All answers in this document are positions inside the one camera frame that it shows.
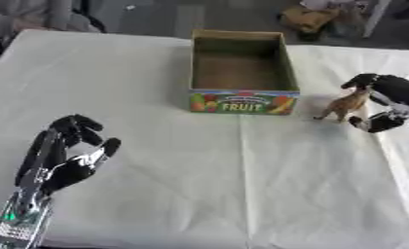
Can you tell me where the tan bag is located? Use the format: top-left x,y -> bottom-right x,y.
278,3 -> 341,42

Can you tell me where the person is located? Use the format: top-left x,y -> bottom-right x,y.
0,0 -> 109,61

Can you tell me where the white furniture leg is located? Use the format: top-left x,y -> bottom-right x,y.
359,0 -> 395,39

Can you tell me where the cardboard box with fruit print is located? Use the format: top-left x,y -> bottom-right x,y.
187,29 -> 302,116

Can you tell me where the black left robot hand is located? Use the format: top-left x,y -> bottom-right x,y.
14,114 -> 123,196

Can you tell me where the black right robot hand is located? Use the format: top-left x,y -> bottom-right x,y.
339,73 -> 409,134

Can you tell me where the brown toy animal figure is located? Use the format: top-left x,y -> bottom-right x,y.
312,86 -> 372,124

